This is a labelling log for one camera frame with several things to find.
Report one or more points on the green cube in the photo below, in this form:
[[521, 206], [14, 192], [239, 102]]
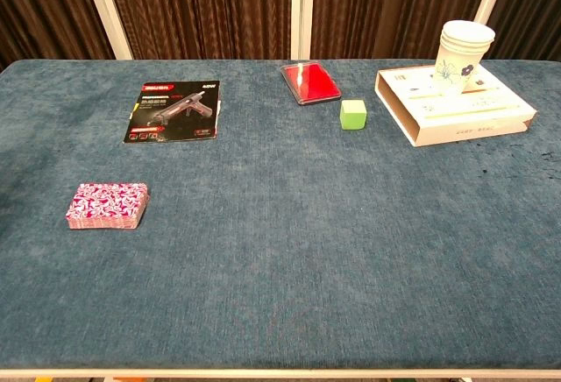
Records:
[[352, 115]]

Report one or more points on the white flat cardboard box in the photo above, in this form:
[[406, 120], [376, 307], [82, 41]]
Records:
[[460, 112]]

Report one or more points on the black glue gun booklet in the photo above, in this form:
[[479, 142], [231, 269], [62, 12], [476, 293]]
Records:
[[175, 112]]

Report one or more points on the white nested paper cup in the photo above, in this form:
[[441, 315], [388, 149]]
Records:
[[466, 47], [469, 31]]

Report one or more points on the blue table cloth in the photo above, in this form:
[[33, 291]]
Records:
[[280, 233]]

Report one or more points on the red clear plastic case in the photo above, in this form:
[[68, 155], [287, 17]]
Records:
[[313, 82]]

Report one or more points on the flower print paper cup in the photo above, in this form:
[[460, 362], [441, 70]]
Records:
[[456, 73]]

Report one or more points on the brown curtain panel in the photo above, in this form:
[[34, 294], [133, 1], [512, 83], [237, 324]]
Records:
[[197, 5], [534, 5], [44, 5], [385, 5]]

